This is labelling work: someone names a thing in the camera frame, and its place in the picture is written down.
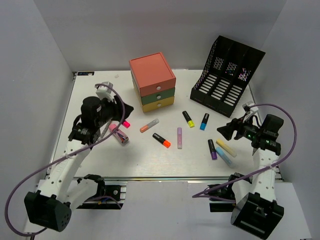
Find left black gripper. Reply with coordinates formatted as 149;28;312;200
96;95;135;127

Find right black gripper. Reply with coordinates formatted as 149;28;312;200
217;113;263;141

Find coral top drawer box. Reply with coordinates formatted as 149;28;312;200
129;52;176;97

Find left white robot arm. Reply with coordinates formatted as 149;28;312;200
24;96;134;232

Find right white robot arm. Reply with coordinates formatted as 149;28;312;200
208;114;284;240

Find pastel yellow highlighter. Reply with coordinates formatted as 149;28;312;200
216;138;237;158

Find pink black highlighter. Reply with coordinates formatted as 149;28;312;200
122;120;131;129

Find yellow bottom drawer box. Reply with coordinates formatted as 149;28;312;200
139;95;175;113

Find pastel blue highlighter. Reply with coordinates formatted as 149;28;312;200
215;147;235;168

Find black purple highlighter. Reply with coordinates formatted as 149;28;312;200
207;139;218;160

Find orange grey highlighter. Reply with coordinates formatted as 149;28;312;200
140;118;160;133

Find black blue highlighter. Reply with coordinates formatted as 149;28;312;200
199;113;210;131

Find clear pink-capped pen case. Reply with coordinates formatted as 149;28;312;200
109;123;129;146

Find black yellow highlighter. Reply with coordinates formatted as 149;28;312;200
182;111;195;128

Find green middle drawer box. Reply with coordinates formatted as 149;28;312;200
134;85;176;105

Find pastel purple highlighter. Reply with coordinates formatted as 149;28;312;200
177;127;183;150

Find black orange highlighter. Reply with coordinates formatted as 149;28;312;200
152;133;171;148

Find black label sticker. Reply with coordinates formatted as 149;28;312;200
77;71;95;76

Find black three-slot file holder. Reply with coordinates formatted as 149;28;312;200
190;35;266;118

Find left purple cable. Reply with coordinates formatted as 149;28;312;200
4;83;126;237

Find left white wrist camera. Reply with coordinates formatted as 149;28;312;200
95;81;114;102

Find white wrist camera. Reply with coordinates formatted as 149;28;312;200
95;81;114;102
242;101;259;119

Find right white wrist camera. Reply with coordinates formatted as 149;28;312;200
242;101;259;119

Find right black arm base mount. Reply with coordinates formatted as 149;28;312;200
205;172;253;213

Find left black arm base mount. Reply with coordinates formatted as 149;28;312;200
73;174;127;210

